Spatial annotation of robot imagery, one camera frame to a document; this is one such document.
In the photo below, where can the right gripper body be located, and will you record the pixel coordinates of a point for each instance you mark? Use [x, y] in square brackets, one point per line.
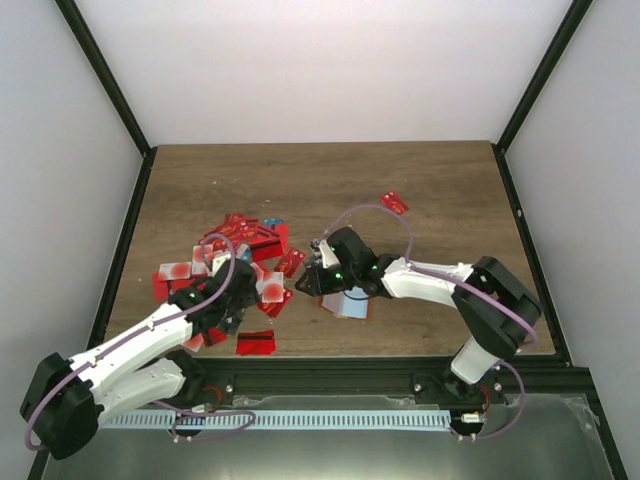
[346, 280]

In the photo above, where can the lone red VIP card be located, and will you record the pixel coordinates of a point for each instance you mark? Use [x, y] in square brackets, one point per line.
[393, 202]

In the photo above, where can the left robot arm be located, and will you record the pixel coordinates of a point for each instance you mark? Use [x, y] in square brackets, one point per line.
[69, 399]

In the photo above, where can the red VIP card handled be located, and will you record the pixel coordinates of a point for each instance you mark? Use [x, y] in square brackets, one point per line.
[290, 261]

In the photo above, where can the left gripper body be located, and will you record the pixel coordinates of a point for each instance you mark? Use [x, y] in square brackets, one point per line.
[247, 301]

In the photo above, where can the black frame front beam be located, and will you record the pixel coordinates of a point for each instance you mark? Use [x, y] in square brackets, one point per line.
[264, 376]

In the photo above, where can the white card red circle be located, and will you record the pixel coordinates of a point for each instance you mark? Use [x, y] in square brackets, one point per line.
[271, 287]

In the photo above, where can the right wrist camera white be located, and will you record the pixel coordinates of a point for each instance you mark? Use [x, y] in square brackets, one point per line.
[323, 255]

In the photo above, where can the red VIP card top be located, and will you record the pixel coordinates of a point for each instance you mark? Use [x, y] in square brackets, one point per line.
[236, 227]

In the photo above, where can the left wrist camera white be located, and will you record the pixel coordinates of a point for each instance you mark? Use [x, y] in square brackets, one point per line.
[218, 261]

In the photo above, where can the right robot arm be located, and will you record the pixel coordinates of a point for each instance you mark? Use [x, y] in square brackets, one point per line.
[499, 311]

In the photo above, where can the brown leather card holder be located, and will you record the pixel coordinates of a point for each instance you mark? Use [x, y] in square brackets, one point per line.
[344, 306]

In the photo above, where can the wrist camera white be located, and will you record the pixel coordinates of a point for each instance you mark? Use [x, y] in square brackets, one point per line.
[218, 261]
[323, 255]

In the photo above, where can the red card horizontal stripe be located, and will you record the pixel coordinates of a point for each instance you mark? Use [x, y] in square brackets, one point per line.
[261, 343]

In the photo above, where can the light blue slotted rail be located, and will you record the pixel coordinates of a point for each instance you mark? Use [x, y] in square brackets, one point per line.
[401, 420]

